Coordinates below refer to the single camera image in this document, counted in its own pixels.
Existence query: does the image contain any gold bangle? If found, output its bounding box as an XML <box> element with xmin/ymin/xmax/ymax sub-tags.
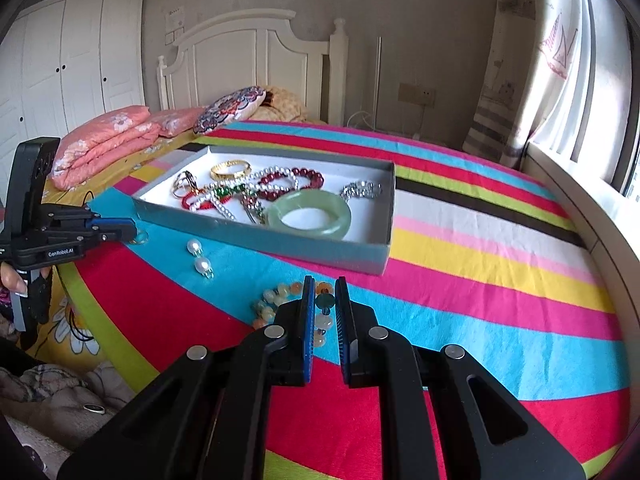
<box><xmin>209</xmin><ymin>159</ymin><xmax>252</xmax><ymax>181</ymax></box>

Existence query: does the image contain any multicolour stone bead bracelet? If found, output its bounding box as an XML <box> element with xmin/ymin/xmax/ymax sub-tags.
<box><xmin>250</xmin><ymin>280</ymin><xmax>335</xmax><ymax>350</ymax></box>

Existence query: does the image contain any gold ornate hair clip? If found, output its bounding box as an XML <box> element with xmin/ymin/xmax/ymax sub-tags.
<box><xmin>240</xmin><ymin>192</ymin><xmax>267</xmax><ymax>226</ymax></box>

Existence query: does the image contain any dark red bead bracelet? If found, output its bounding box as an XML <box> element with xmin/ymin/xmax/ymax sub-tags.
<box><xmin>257</xmin><ymin>167</ymin><xmax>326</xmax><ymax>202</ymax></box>

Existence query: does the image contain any long pearl necklace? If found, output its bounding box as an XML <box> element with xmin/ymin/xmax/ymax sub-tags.
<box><xmin>188</xmin><ymin>164</ymin><xmax>302</xmax><ymax>221</ymax></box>

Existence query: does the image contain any green jade bangle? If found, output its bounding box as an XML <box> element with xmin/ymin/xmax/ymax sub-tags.
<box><xmin>266</xmin><ymin>188</ymin><xmax>352</xmax><ymax>240</ymax></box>

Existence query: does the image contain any gold scarf ring cluster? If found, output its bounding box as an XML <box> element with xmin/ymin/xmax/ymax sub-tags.
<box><xmin>170</xmin><ymin>170</ymin><xmax>200</xmax><ymax>200</ymax></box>

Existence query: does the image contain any grey shallow jewelry box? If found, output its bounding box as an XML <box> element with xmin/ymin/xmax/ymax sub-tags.
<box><xmin>134</xmin><ymin>145</ymin><xmax>396</xmax><ymax>275</ymax></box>

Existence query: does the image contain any person left hand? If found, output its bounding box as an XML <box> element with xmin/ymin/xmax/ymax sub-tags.
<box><xmin>1</xmin><ymin>262</ymin><xmax>52</xmax><ymax>304</ymax></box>

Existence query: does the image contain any yellow floral bed sheet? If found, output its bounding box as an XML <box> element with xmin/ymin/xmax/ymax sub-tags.
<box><xmin>27</xmin><ymin>131</ymin><xmax>194</xmax><ymax>372</ymax></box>

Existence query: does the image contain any round embroidered cushion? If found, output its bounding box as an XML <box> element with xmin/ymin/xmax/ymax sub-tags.
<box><xmin>193</xmin><ymin>86</ymin><xmax>267</xmax><ymax>134</ymax></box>

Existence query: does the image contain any white wardrobe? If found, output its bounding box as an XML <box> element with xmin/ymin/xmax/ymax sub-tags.
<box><xmin>1</xmin><ymin>0</ymin><xmax>145</xmax><ymax>186</ymax></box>

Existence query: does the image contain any striped colourful blanket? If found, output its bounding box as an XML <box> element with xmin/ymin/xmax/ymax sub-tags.
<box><xmin>56</xmin><ymin>120</ymin><xmax>632</xmax><ymax>480</ymax></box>

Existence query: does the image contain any beige plush toy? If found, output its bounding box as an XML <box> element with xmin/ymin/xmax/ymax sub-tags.
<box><xmin>250</xmin><ymin>86</ymin><xmax>307</xmax><ymax>122</ymax></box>

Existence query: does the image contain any white wooden headboard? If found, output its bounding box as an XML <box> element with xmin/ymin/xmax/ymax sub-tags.
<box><xmin>156</xmin><ymin>9</ymin><xmax>348</xmax><ymax>126</ymax></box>

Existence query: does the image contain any patterned beige curtain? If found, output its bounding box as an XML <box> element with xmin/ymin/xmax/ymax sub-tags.
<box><xmin>462</xmin><ymin>0</ymin><xmax>632</xmax><ymax>181</ymax></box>

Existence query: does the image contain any window frame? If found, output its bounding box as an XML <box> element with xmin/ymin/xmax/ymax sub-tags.
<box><xmin>523</xmin><ymin>9</ymin><xmax>639</xmax><ymax>330</ymax></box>

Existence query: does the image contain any white charger cable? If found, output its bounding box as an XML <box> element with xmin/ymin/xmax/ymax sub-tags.
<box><xmin>344</xmin><ymin>109</ymin><xmax>392</xmax><ymax>134</ymax></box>

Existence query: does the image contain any wall power socket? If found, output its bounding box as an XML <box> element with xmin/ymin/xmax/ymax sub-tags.
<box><xmin>397</xmin><ymin>82</ymin><xmax>436</xmax><ymax>108</ymax></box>

